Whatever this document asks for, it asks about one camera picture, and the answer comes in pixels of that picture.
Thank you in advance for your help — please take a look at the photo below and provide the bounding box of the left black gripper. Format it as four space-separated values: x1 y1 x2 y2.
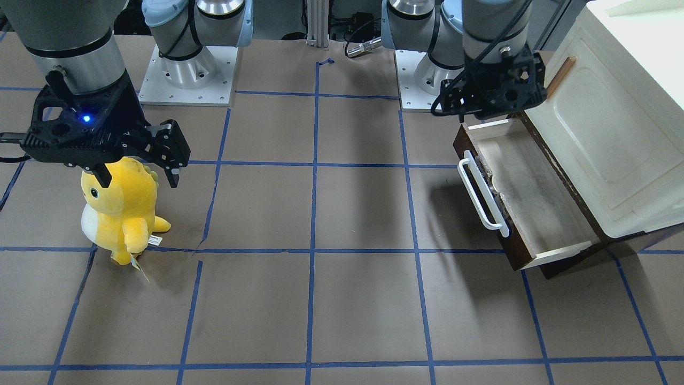
437 45 548 120

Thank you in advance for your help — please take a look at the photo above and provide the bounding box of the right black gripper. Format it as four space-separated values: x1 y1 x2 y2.
20 69 191 188

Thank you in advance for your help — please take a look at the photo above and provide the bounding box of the white plastic drawer handle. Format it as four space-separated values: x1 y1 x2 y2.
457 150 511 238

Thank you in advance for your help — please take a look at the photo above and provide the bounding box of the wooden pull-out drawer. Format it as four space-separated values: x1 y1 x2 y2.
453 119 599 279

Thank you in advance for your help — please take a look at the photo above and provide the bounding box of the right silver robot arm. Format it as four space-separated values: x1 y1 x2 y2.
2 1 253 188

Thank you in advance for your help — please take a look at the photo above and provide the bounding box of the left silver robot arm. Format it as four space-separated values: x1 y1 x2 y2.
380 1 547 120

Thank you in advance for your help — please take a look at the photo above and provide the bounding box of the yellow plush toy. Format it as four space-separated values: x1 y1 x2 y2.
80 157 171 271

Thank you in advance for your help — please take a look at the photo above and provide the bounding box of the cream plastic storage box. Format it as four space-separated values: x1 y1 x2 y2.
527 1 683 238

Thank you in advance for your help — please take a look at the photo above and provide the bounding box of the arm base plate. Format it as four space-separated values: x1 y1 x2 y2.
138 46 239 107
395 50 463 112

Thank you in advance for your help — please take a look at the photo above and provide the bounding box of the wooden stick handle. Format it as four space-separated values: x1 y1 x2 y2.
547 56 577 98

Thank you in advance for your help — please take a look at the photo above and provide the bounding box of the aluminium frame post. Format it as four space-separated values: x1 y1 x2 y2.
305 0 331 50

